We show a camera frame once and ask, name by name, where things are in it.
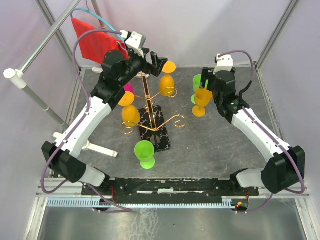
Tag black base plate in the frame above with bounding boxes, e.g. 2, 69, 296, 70
95, 178, 259, 203

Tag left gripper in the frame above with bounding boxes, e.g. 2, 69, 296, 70
118, 48, 168, 87

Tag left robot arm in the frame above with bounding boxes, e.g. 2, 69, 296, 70
41, 48, 168, 195

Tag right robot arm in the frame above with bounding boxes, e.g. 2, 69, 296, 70
200, 67, 306, 196

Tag orange wine glass front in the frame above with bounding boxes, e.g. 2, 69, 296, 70
158, 61, 176, 97

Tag orange wine glass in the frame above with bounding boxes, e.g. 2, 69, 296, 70
192, 88, 213, 117
118, 91, 141, 127
158, 61, 176, 97

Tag blue clothes hanger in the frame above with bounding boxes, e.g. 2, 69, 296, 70
70, 5, 125, 44

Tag gold wire glass rack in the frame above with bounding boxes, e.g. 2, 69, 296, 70
135, 73, 187, 153

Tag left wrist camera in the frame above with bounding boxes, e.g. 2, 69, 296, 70
120, 30, 147, 57

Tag white slotted cable duct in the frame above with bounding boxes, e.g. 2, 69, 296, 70
47, 194, 236, 209

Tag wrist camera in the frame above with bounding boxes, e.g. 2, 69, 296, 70
213, 54, 234, 75
120, 30, 147, 57

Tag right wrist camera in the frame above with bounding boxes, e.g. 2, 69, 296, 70
213, 54, 234, 75

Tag red cloth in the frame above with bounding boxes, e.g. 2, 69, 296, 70
71, 17, 129, 64

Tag green wine glass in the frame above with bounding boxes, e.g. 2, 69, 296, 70
190, 74, 202, 105
134, 140, 156, 170

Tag white clothes stand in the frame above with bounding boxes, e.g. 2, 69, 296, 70
3, 0, 151, 158

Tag green wine glass front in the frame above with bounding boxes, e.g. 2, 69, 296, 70
134, 140, 156, 170

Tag pink wine glass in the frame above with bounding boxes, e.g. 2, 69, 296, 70
124, 83, 135, 94

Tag green wine glass right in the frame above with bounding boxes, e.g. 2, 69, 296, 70
190, 74, 202, 105

